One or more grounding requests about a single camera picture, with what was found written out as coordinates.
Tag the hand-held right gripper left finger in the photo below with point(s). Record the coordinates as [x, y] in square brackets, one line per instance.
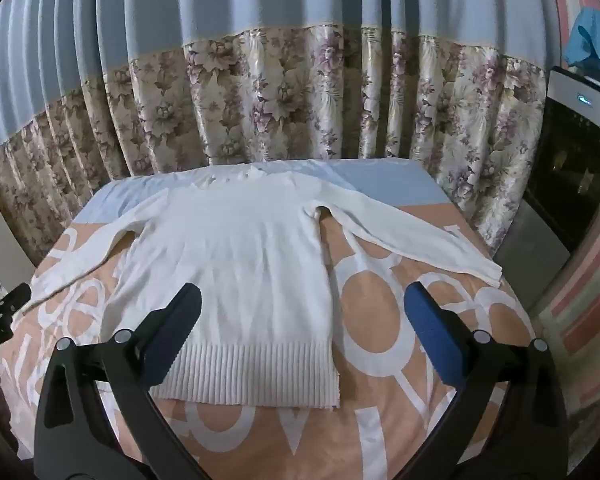
[172, 340]

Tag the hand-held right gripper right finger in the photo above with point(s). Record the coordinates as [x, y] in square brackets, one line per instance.
[435, 340]

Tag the white knit sweater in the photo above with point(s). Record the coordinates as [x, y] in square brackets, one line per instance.
[240, 260]

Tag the beige board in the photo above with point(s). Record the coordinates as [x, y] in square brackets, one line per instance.
[0, 230]

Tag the peach white printed blanket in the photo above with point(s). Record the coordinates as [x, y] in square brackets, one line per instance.
[370, 310]

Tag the black silver oven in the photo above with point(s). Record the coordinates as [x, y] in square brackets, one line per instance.
[565, 150]

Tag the blue floral curtain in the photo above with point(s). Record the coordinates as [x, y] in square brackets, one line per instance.
[280, 85]

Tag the blue cloth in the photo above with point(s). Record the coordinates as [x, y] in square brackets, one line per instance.
[595, 40]

